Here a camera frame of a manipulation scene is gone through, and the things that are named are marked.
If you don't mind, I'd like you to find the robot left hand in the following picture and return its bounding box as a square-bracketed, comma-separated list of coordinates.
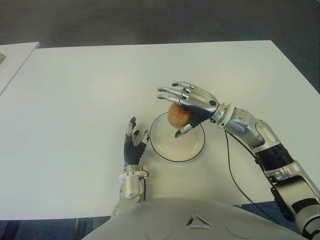
[123, 116, 150, 167]

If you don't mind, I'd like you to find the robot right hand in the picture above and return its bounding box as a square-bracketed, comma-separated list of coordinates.
[156, 81, 220, 139]

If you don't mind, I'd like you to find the red yellow apple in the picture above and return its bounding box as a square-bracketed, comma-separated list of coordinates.
[166, 103, 193, 129]

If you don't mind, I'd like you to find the white plate with black rim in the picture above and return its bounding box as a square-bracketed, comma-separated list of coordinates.
[149, 111, 206, 162]

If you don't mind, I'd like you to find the grey robot torso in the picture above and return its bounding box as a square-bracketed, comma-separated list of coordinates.
[86, 196, 306, 240]

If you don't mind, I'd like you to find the metal table leg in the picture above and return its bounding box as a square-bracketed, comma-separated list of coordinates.
[74, 217, 111, 240]

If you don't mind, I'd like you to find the white side table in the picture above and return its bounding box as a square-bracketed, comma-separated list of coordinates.
[0, 41, 41, 96]

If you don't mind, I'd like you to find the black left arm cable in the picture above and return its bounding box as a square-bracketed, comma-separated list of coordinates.
[141, 174, 149, 202]

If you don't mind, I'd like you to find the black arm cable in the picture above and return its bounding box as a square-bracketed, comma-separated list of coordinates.
[141, 174, 149, 202]
[224, 129, 283, 225]

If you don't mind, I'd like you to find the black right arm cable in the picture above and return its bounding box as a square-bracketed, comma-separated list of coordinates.
[224, 129, 283, 225]

